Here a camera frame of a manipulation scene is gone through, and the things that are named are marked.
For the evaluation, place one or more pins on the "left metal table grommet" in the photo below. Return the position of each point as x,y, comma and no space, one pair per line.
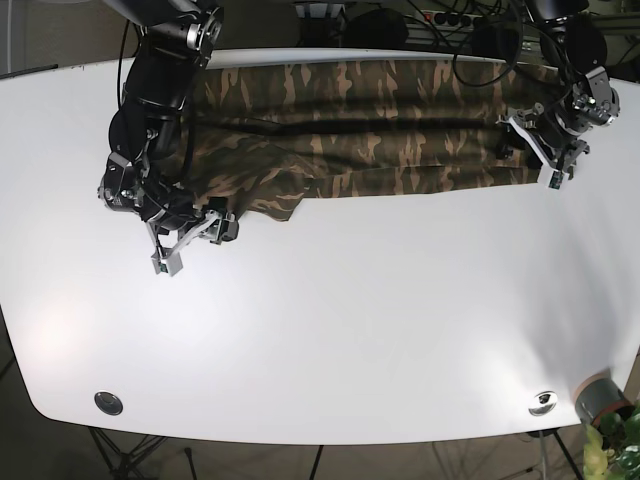
108,403

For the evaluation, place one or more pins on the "green plant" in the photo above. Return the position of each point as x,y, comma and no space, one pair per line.
611,450

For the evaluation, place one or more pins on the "metal table grommet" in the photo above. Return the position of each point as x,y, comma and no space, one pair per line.
108,403
543,403

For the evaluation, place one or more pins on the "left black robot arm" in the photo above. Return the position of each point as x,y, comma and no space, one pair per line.
560,45

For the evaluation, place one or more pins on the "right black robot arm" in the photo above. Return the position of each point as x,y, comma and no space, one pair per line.
152,135

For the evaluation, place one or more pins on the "grey plant pot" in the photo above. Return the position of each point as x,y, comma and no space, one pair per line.
599,395

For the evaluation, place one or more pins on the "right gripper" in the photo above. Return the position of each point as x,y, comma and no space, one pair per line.
172,222

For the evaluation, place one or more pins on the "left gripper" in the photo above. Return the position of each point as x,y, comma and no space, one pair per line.
554,132

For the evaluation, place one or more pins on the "camouflage T-shirt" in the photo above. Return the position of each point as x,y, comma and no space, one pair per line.
268,137

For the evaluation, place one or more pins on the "right metal table grommet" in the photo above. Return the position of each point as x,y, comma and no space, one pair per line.
543,403

